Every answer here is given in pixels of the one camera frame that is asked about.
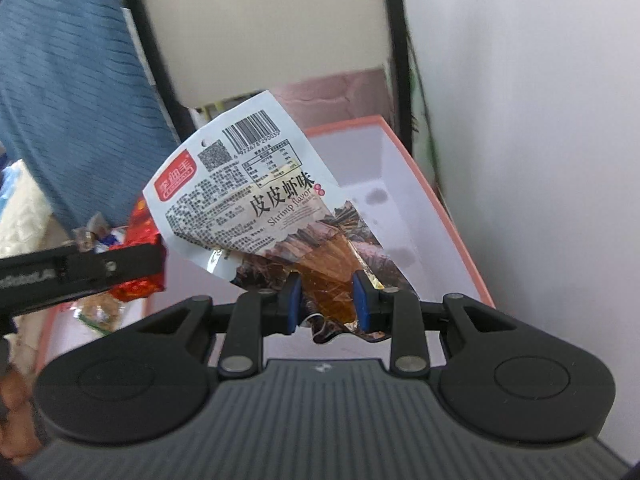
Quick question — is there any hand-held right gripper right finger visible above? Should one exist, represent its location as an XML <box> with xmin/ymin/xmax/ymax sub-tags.
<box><xmin>351</xmin><ymin>270</ymin><xmax>518</xmax><ymax>376</ymax></box>

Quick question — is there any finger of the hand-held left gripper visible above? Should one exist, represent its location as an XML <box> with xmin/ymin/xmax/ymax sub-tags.
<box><xmin>65</xmin><ymin>242</ymin><xmax>167</xmax><ymax>311</ymax></box>

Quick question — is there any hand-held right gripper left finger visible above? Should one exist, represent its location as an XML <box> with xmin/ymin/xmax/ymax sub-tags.
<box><xmin>132</xmin><ymin>272</ymin><xmax>303</xmax><ymax>376</ymax></box>

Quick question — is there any red snack packet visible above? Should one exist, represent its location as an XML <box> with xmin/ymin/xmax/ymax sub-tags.
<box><xmin>109</xmin><ymin>199</ymin><xmax>167</xmax><ymax>302</ymax></box>

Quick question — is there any orange cardboard box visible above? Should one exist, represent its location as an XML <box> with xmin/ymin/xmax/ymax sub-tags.
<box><xmin>37</xmin><ymin>116</ymin><xmax>497</xmax><ymax>376</ymax></box>

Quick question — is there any white barcode snack packet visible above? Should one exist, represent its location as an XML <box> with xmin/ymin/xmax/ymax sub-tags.
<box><xmin>142</xmin><ymin>90</ymin><xmax>416</xmax><ymax>346</ymax></box>

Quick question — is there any person's left forearm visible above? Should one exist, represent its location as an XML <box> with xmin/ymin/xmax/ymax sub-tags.
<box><xmin>0</xmin><ymin>374</ymin><xmax>39</xmax><ymax>442</ymax></box>

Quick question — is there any clear wrapped candy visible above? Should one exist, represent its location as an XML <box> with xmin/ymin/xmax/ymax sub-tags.
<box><xmin>74</xmin><ymin>212</ymin><xmax>110</xmax><ymax>254</ymax></box>

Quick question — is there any pale crinkled snack packet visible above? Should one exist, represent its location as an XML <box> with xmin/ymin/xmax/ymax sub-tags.
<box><xmin>74</xmin><ymin>294</ymin><xmax>128</xmax><ymax>336</ymax></box>

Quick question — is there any cream fluffy cloth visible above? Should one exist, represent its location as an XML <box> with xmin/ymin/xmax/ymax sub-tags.
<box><xmin>0</xmin><ymin>160</ymin><xmax>77</xmax><ymax>262</ymax></box>

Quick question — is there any blue quilted blanket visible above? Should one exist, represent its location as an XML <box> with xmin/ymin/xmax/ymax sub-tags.
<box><xmin>0</xmin><ymin>0</ymin><xmax>182</xmax><ymax>232</ymax></box>

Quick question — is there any pink bag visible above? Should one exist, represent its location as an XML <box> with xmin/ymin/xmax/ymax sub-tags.
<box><xmin>274</xmin><ymin>67</ymin><xmax>392</xmax><ymax>132</ymax></box>

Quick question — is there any black framed cream chair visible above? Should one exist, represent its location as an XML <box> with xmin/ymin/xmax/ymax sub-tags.
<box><xmin>112</xmin><ymin>0</ymin><xmax>426</xmax><ymax>161</ymax></box>

